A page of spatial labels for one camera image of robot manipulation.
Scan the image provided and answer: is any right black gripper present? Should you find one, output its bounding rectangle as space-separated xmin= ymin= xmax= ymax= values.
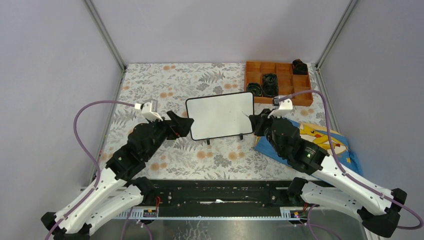
xmin=248 ymin=108 xmax=285 ymax=158

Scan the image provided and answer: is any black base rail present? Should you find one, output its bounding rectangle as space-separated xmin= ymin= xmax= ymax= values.
xmin=137 ymin=179 xmax=309 ymax=218

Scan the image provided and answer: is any small whiteboard black frame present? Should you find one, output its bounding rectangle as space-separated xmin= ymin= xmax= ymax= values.
xmin=185 ymin=92 xmax=254 ymax=142

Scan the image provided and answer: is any left aluminium frame post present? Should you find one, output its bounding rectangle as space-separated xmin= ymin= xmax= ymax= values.
xmin=82 ymin=0 xmax=127 ymax=72

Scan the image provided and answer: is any orange compartment tray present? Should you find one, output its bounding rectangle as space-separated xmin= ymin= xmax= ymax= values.
xmin=244 ymin=61 xmax=314 ymax=107

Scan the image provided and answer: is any black item in tray middle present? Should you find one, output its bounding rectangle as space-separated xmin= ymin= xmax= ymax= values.
xmin=262 ymin=73 xmax=279 ymax=98

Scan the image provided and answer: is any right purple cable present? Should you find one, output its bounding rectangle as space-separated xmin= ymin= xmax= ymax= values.
xmin=278 ymin=89 xmax=424 ymax=240

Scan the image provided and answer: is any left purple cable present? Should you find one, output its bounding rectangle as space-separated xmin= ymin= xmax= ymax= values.
xmin=43 ymin=100 xmax=137 ymax=240

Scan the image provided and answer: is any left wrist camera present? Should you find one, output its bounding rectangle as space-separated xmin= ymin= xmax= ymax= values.
xmin=134 ymin=99 xmax=164 ymax=122

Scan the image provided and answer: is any black item in tray left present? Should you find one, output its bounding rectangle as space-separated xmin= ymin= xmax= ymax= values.
xmin=246 ymin=82 xmax=263 ymax=97

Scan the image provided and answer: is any purple cable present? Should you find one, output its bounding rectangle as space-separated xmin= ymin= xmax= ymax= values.
xmin=43 ymin=100 xmax=137 ymax=240
xmin=278 ymin=89 xmax=424 ymax=240

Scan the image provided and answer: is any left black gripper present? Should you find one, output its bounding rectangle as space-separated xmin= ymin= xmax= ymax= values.
xmin=144 ymin=111 xmax=195 ymax=161

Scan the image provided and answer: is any right aluminium frame post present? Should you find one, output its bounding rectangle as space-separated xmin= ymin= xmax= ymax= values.
xmin=315 ymin=0 xmax=360 ymax=69

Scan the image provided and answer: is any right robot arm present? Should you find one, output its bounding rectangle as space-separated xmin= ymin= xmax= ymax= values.
xmin=248 ymin=109 xmax=407 ymax=238

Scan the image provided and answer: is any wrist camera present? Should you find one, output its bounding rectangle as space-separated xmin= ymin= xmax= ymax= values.
xmin=134 ymin=99 xmax=164 ymax=122
xmin=268 ymin=95 xmax=294 ymax=118

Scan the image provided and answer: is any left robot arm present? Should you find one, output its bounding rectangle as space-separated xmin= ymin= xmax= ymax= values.
xmin=41 ymin=111 xmax=194 ymax=240

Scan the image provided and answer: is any black item in tray corner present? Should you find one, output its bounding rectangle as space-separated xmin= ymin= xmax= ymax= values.
xmin=292 ymin=59 xmax=309 ymax=75

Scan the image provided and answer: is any aluminium frame post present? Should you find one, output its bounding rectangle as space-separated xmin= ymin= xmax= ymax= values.
xmin=315 ymin=0 xmax=360 ymax=69
xmin=82 ymin=0 xmax=127 ymax=72

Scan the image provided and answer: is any blue pikachu cloth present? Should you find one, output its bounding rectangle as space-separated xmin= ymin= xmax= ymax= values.
xmin=254 ymin=120 xmax=363 ymax=176

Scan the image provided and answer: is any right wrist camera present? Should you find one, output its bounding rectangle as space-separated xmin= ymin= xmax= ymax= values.
xmin=268 ymin=95 xmax=294 ymax=118

